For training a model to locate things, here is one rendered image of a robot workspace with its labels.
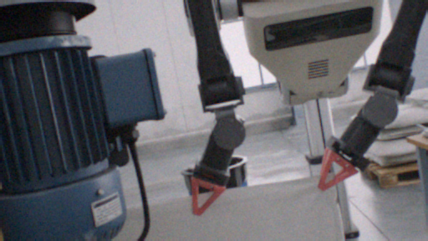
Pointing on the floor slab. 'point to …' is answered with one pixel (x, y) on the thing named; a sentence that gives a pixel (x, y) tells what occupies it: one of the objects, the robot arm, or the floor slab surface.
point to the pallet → (385, 174)
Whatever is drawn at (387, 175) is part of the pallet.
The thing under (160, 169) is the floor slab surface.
